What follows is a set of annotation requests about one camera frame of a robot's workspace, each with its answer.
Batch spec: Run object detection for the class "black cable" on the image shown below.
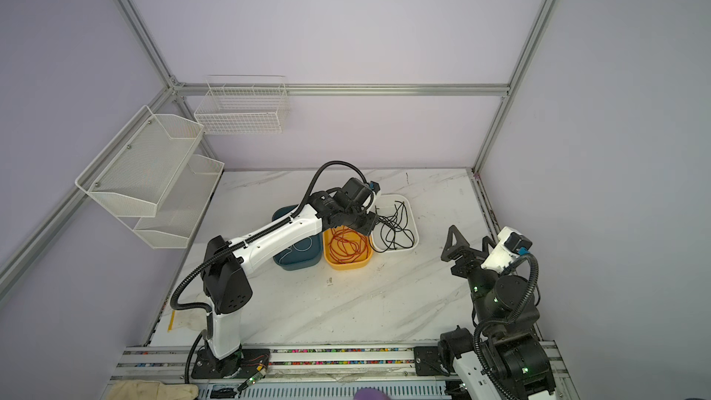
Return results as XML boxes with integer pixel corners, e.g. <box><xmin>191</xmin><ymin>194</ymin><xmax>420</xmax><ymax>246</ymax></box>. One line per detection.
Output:
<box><xmin>374</xmin><ymin>210</ymin><xmax>415</xmax><ymax>251</ymax></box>
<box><xmin>373</xmin><ymin>199</ymin><xmax>417</xmax><ymax>252</ymax></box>

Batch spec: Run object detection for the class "red cable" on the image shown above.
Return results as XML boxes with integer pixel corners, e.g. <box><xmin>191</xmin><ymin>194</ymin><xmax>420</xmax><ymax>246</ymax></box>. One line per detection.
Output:
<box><xmin>326</xmin><ymin>226</ymin><xmax>370</xmax><ymax>262</ymax></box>

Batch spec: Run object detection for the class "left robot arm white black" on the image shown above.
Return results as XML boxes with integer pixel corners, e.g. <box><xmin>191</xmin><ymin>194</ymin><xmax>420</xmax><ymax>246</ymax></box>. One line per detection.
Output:
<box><xmin>170</xmin><ymin>160</ymin><xmax>381</xmax><ymax>361</ymax></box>

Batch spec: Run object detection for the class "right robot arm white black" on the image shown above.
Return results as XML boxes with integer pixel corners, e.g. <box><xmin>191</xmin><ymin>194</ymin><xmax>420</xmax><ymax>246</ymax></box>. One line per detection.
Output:
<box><xmin>438</xmin><ymin>226</ymin><xmax>557</xmax><ymax>399</ymax></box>

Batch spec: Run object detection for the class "white plastic bin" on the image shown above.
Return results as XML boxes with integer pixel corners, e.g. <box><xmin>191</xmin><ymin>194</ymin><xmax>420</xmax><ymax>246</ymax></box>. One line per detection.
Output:
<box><xmin>370</xmin><ymin>194</ymin><xmax>420</xmax><ymax>254</ymax></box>

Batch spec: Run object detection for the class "yellow plastic bin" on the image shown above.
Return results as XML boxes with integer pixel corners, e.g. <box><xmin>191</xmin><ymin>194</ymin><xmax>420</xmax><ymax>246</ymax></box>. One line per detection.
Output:
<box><xmin>323</xmin><ymin>226</ymin><xmax>375</xmax><ymax>270</ymax></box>

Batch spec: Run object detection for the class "dark teal plastic bin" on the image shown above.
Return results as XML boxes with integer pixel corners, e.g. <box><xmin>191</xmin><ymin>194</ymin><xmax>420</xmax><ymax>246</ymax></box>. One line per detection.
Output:
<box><xmin>272</xmin><ymin>233</ymin><xmax>323</xmax><ymax>271</ymax></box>

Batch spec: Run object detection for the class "purple object at edge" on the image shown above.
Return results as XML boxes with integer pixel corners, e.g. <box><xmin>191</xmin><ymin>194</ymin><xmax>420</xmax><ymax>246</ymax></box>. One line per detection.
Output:
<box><xmin>353</xmin><ymin>388</ymin><xmax>390</xmax><ymax>400</ymax></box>

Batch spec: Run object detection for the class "lower white mesh shelf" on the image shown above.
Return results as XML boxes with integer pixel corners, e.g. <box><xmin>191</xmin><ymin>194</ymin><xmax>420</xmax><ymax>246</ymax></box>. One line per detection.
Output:
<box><xmin>133</xmin><ymin>155</ymin><xmax>224</xmax><ymax>249</ymax></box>

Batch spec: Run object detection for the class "white mesh shelf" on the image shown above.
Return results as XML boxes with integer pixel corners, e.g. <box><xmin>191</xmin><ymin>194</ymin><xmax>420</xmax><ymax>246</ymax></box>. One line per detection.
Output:
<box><xmin>133</xmin><ymin>155</ymin><xmax>224</xmax><ymax>249</ymax></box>
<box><xmin>75</xmin><ymin>106</ymin><xmax>205</xmax><ymax>218</ymax></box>

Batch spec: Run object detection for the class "upper white mesh shelf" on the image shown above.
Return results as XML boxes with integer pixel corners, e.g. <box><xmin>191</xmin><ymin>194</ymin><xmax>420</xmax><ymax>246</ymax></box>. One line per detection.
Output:
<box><xmin>75</xmin><ymin>106</ymin><xmax>205</xmax><ymax>218</ymax></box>

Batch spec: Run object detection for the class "beige cloth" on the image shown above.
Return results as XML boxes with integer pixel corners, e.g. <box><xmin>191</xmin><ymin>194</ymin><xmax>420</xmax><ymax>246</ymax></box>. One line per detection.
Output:
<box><xmin>107</xmin><ymin>381</ymin><xmax>199</xmax><ymax>400</ymax></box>

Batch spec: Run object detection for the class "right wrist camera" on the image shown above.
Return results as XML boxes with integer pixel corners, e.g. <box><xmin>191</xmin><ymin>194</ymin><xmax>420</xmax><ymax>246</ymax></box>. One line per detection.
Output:
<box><xmin>481</xmin><ymin>227</ymin><xmax>533</xmax><ymax>274</ymax></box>

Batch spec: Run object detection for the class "white wire wall basket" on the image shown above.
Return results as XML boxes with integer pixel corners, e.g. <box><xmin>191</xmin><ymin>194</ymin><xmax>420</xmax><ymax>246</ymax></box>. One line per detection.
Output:
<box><xmin>194</xmin><ymin>75</ymin><xmax>291</xmax><ymax>135</ymax></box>

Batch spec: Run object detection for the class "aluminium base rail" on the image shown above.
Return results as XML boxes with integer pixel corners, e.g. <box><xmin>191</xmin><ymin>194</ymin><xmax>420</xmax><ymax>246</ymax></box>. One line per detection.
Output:
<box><xmin>109</xmin><ymin>342</ymin><xmax>459</xmax><ymax>384</ymax></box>

